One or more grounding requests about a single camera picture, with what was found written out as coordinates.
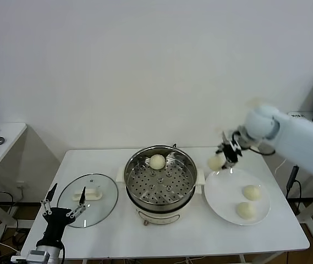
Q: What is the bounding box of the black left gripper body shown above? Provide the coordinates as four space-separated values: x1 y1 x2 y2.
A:
36 207 74 247

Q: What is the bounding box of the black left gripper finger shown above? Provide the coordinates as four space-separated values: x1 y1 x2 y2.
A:
65 186 89 219
40 183 58 217

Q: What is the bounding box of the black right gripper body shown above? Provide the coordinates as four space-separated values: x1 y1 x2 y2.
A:
222 138 243 168

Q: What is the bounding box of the glass lid with white handle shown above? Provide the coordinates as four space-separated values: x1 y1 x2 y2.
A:
57 173 119 228

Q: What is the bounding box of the white steamed baozi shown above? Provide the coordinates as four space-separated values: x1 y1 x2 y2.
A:
236 202 256 220
243 185 262 201
149 154 166 170
207 155 226 172

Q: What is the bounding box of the steel perforated steamer basket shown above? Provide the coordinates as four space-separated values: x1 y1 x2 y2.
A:
124 145 198 211

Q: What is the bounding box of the white round plate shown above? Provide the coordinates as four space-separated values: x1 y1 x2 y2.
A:
204 167 271 226

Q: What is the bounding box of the white side table with mouse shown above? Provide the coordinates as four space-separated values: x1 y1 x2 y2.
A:
0 122 28 244

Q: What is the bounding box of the white electric cooker base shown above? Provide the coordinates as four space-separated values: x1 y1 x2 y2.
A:
116 167 206 227

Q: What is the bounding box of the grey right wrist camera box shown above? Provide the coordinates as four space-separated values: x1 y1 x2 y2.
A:
232 130 246 151

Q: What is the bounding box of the white wall outlet with plug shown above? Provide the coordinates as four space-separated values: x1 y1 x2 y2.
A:
15 180 32 199

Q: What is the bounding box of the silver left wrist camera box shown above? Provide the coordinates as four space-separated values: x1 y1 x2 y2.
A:
25 249 53 263

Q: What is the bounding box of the black floor cable bundle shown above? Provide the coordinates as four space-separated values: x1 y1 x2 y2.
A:
13 230 30 248

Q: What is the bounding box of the white laptop cable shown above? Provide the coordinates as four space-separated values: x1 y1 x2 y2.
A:
274 159 287 176

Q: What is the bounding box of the white floor cable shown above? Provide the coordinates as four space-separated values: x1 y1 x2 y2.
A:
0 232 22 252

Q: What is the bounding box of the black cable with adapter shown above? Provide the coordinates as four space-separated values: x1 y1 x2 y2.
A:
285 164 303 217

